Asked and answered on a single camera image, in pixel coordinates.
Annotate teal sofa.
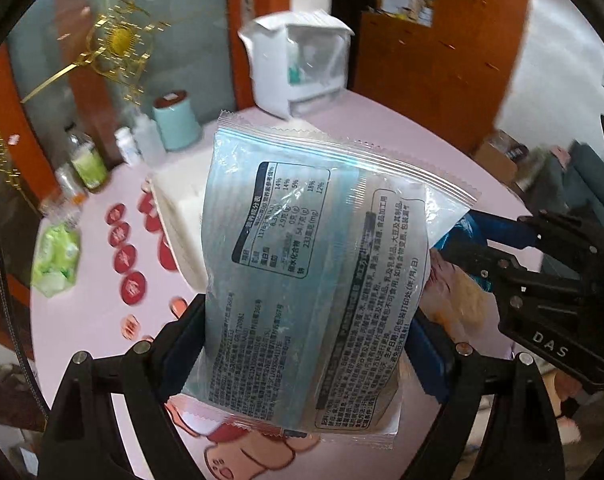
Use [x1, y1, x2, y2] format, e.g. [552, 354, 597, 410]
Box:
[529, 140, 604, 226]

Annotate frosted glass door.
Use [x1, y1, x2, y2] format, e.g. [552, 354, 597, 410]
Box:
[7, 0, 239, 161]

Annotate white plastic bin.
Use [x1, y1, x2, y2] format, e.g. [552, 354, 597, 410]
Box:
[149, 155, 209, 293]

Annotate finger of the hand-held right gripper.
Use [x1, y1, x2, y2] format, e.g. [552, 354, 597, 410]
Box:
[469, 210, 604, 267]
[432, 237, 582, 306]

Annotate small white pill bottle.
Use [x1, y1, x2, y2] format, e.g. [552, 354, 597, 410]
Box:
[114, 127, 142, 166]

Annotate white plastic bottle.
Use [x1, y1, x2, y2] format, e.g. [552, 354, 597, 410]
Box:
[132, 112, 163, 166]

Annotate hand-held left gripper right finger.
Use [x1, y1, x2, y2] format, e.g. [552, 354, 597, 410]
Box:
[407, 307, 567, 480]

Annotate green tissue pack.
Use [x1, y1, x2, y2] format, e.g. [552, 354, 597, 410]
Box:
[30, 222, 81, 297]

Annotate light blue white snack packet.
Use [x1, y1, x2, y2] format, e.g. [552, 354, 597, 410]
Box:
[182, 110, 482, 450]

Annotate cardboard box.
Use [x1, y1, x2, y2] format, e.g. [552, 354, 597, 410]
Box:
[474, 130, 531, 192]

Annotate green label bottle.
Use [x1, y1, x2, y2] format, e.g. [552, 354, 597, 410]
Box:
[64, 122, 109, 191]

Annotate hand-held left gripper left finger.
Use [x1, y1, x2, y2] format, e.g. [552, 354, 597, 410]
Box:
[39, 292, 207, 480]

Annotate orange wooden cabinet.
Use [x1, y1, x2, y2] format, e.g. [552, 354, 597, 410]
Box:
[332, 0, 532, 157]

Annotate mint green cup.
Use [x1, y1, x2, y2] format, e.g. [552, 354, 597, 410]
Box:
[152, 91, 203, 152]

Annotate pink yellow snack packet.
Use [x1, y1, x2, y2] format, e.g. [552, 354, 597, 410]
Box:
[429, 252, 502, 342]

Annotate gold door ornament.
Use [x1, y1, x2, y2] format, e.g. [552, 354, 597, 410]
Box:
[21, 0, 173, 106]

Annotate clear plastic bottle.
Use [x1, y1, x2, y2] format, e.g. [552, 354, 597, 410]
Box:
[39, 165, 88, 223]

